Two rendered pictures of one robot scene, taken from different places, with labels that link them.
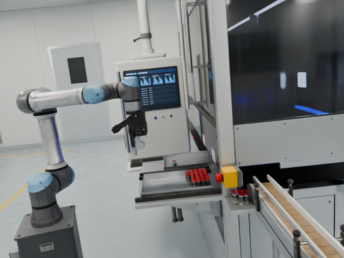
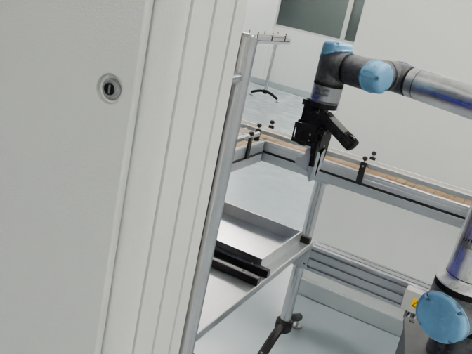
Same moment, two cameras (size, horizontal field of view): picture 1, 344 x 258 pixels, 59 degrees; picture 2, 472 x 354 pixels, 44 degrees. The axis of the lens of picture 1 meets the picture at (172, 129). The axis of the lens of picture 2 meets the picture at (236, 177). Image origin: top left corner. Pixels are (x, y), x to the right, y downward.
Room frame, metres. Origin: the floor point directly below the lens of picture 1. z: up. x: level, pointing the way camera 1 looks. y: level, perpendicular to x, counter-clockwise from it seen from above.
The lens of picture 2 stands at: (2.83, 0.66, 1.53)
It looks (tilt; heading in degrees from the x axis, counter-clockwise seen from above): 18 degrees down; 206
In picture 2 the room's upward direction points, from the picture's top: 12 degrees clockwise
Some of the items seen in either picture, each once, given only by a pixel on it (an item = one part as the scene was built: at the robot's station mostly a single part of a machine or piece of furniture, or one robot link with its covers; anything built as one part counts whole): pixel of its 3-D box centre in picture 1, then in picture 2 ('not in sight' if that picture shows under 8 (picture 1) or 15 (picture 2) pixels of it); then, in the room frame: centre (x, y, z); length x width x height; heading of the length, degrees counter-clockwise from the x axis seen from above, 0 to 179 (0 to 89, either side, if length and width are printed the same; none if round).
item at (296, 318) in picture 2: not in sight; (282, 331); (0.52, -0.06, 0.07); 0.50 x 0.08 x 0.14; 1
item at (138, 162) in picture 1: (157, 159); not in sight; (2.17, 0.13, 0.82); 0.40 x 0.14 x 0.02; 95
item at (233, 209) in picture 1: (243, 204); not in sight; (1.21, -0.27, 0.87); 0.14 x 0.13 x 0.02; 91
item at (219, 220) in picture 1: (197, 159); not in sight; (2.33, -0.18, 0.73); 1.98 x 0.01 x 0.25; 1
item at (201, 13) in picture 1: (206, 57); not in sight; (1.56, -0.21, 1.51); 0.43 x 0.01 x 0.59; 1
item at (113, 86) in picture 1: (109, 91); (369, 74); (1.41, 0.27, 1.39); 0.11 x 0.11 x 0.08; 72
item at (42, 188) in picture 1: (42, 188); not in sight; (1.42, 0.66, 0.96); 0.13 x 0.12 x 0.14; 162
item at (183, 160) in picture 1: (191, 160); not in sight; (1.81, -0.10, 0.90); 0.34 x 0.26 x 0.04; 91
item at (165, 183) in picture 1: (175, 182); (227, 227); (1.47, 0.01, 0.90); 0.34 x 0.26 x 0.04; 91
